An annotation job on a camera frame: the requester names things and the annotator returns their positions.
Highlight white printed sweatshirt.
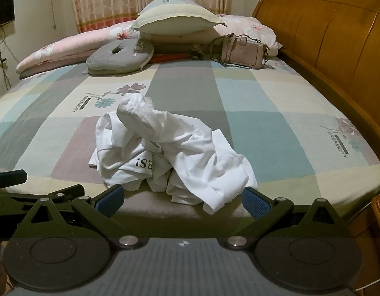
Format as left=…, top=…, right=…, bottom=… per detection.
left=89, top=93, right=258, bottom=215

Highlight pink floral quilt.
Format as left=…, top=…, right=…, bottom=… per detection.
left=16, top=15, right=282, bottom=79

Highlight grey donut cushion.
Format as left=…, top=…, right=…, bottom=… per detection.
left=86, top=39, right=154, bottom=75

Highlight red flat item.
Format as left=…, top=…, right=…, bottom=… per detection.
left=149, top=54, right=191, bottom=64

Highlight beige leather handbag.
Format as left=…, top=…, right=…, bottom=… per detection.
left=189, top=32, right=271, bottom=70

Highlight wooden headboard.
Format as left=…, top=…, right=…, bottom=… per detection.
left=253, top=0, right=380, bottom=160

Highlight green cream pillow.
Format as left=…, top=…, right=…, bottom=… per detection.
left=130, top=0, right=224, bottom=36

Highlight hanging black cables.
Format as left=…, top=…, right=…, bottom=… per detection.
left=0, top=25, right=19, bottom=92

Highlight white cable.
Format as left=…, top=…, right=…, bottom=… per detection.
left=353, top=271, right=380, bottom=292

